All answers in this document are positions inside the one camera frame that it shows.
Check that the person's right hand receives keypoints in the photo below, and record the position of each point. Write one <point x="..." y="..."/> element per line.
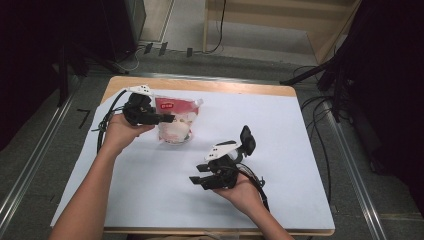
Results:
<point x="245" y="196"/>

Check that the clear jar with black lid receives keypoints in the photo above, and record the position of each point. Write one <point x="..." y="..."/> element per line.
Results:
<point x="247" y="140"/>

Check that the person's left hand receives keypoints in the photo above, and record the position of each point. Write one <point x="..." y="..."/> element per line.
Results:
<point x="121" y="135"/>

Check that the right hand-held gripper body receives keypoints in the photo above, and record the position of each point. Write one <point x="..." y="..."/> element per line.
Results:
<point x="221" y="175"/>

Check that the dark curtain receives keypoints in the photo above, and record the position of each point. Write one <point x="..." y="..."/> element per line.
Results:
<point x="30" y="60"/>
<point x="393" y="100"/>

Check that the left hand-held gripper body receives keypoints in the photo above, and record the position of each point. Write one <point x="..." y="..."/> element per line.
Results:
<point x="138" y="111"/>

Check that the black cabinet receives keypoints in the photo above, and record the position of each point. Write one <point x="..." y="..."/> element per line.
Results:
<point x="123" y="26"/>

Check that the black tape corner mark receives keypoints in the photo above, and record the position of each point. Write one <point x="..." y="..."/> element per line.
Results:
<point x="85" y="115"/>

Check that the metal floor rail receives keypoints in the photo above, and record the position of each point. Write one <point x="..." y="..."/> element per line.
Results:
<point x="33" y="166"/>
<point x="206" y="78"/>
<point x="356" y="180"/>

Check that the red and white spouted pouch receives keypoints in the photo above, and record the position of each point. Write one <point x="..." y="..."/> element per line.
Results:
<point x="181" y="110"/>

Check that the black tape strip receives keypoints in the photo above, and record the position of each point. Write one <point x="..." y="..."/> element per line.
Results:
<point x="163" y="48"/>
<point x="148" y="48"/>
<point x="189" y="52"/>

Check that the black metal stand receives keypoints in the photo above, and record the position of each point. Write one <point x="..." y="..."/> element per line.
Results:
<point x="63" y="76"/>
<point x="320" y="71"/>

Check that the light wooden shelf frame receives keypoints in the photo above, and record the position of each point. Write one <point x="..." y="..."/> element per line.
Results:
<point x="320" y="36"/>

